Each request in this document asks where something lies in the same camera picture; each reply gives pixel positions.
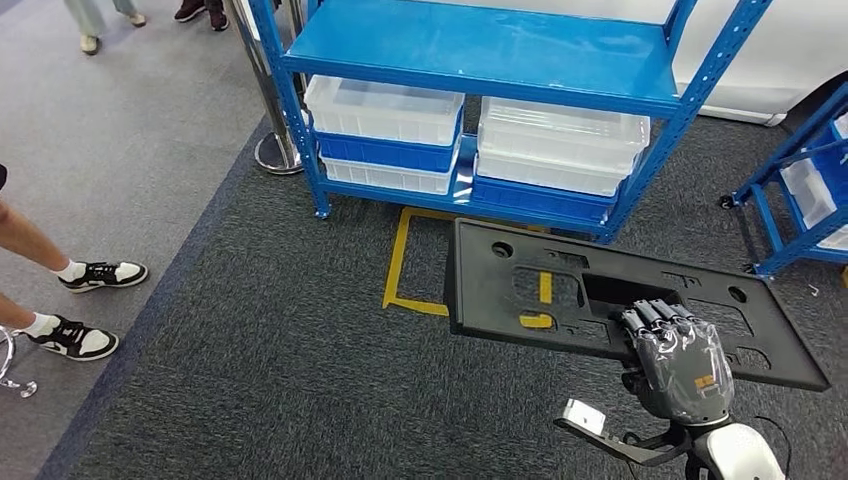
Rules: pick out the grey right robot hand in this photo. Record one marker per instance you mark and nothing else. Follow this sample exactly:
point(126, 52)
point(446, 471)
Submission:
point(682, 371)

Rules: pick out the blue wheeled rack cart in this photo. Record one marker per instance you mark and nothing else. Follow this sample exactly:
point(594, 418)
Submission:
point(788, 144)

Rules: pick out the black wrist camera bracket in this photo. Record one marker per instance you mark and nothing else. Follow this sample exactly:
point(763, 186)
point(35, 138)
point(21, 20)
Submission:
point(636, 451)

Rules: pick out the person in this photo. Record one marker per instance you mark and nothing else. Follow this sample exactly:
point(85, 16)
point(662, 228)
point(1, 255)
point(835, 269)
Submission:
point(99, 275)
point(192, 8)
point(86, 16)

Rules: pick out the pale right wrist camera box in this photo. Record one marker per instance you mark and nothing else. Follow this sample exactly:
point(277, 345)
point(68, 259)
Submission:
point(584, 417)

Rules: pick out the small white floor scrap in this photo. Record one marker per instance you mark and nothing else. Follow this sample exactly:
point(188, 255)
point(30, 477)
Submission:
point(813, 290)

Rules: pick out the clear curved tube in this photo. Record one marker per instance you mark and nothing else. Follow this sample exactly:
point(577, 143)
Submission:
point(26, 389)

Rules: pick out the blue metal shelf rack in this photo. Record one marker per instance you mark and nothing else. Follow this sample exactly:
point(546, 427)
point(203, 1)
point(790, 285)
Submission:
point(464, 46)

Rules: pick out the white car with red stripe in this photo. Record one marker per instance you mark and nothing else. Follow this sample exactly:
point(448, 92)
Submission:
point(782, 53)

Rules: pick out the chrome stanchion post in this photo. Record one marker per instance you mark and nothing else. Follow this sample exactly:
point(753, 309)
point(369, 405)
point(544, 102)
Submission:
point(275, 159)

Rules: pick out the black plastic frame part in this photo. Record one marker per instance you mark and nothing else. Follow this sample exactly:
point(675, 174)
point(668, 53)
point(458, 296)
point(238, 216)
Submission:
point(484, 298)

